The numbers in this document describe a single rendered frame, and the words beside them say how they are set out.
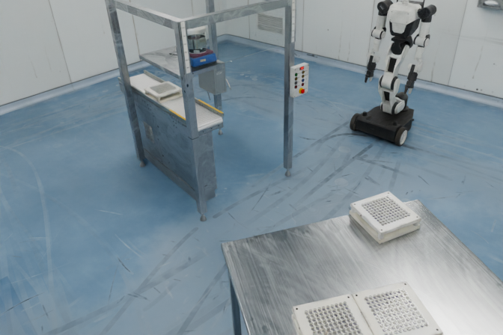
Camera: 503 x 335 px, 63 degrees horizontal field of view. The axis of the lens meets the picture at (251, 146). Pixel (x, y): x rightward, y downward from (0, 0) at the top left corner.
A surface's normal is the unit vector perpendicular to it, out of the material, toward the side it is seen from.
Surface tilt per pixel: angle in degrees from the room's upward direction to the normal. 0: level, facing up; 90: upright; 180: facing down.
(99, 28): 90
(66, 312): 0
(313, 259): 0
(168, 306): 0
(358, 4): 90
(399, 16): 90
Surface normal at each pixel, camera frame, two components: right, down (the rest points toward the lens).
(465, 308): -0.04, -0.86
